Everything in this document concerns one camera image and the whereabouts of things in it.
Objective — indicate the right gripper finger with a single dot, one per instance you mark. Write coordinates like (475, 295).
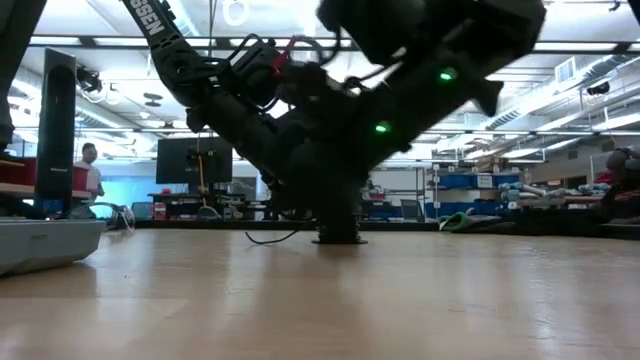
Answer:
(340, 195)

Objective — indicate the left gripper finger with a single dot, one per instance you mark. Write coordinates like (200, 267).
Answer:
(287, 206)

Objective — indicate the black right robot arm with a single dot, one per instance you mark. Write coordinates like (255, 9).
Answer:
(475, 30)

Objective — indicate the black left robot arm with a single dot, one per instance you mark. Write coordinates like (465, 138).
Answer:
(160, 30)

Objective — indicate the black computer monitor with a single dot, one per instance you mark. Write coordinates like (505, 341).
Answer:
(175, 160)

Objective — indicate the green circuit board device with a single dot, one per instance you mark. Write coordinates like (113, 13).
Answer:
(457, 222)

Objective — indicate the clear safety glasses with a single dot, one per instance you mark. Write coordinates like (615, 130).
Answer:
(122, 217)

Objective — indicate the red storage bin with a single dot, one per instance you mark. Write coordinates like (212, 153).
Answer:
(81, 179)
(20, 172)

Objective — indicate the black pillar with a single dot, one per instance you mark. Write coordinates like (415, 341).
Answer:
(55, 140)

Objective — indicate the grey plastic tool case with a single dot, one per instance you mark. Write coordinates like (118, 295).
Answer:
(45, 245)

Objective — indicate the wooden shelf board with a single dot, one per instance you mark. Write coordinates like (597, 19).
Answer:
(15, 189)

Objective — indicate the black aluminium table frame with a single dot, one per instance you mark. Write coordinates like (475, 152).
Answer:
(200, 225)

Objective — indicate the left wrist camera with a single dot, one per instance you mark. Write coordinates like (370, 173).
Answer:
(250, 60)

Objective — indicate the black ceiling camera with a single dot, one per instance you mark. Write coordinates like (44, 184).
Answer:
(89, 80)

